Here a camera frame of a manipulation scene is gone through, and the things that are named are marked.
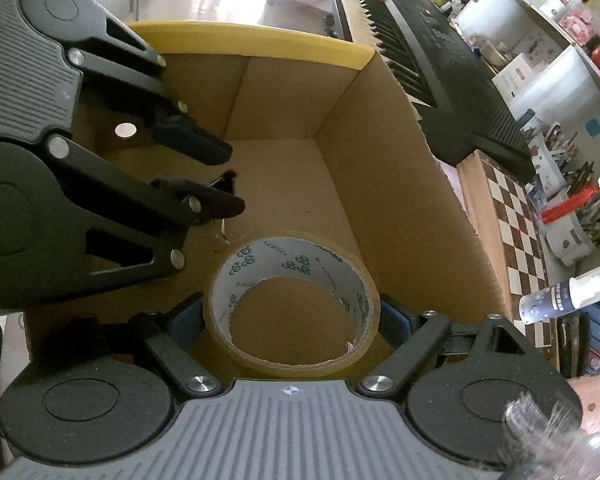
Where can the white spray bottle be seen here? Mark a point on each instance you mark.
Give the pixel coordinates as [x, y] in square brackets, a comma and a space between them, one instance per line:
[550, 302]

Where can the wooden chessboard box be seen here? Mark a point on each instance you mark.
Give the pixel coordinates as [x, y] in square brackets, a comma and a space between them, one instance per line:
[510, 220]

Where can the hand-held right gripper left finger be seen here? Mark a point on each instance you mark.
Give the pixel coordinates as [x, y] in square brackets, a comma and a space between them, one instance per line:
[187, 322]

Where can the white pen holder with pens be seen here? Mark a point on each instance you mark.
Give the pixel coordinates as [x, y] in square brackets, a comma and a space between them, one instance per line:
[570, 240]

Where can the black electronic keyboard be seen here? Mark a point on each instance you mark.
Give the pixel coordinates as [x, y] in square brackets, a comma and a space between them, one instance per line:
[430, 25]

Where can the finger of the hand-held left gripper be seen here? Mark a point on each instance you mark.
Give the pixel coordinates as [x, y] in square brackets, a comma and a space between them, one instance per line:
[190, 140]
[180, 197]

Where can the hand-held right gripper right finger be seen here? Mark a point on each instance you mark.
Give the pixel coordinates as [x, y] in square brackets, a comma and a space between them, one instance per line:
[395, 325]

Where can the black binder clip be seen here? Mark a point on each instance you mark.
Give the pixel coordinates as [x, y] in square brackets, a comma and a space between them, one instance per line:
[226, 179]

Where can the brown packing tape roll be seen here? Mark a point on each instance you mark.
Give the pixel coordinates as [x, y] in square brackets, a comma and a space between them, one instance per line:
[290, 260]

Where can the white fuzzy tuft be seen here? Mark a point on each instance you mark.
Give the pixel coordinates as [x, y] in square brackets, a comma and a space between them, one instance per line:
[545, 435]

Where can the red and white tool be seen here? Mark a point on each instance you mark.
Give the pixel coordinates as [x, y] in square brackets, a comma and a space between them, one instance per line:
[565, 205]

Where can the cardboard box with yellow flap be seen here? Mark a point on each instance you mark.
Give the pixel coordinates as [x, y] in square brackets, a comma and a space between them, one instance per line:
[380, 185]

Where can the white shelf unit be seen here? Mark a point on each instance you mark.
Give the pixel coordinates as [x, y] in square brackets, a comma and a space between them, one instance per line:
[545, 85]

